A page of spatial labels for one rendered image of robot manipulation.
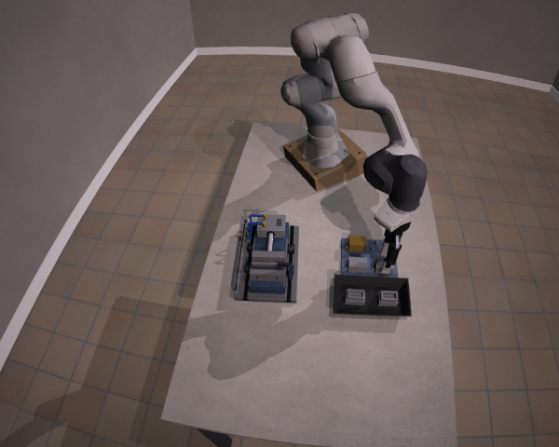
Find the grey flat bar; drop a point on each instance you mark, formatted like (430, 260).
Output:
(265, 264)

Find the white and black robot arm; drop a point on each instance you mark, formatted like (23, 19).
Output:
(390, 170)

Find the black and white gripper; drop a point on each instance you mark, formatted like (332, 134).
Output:
(391, 247)

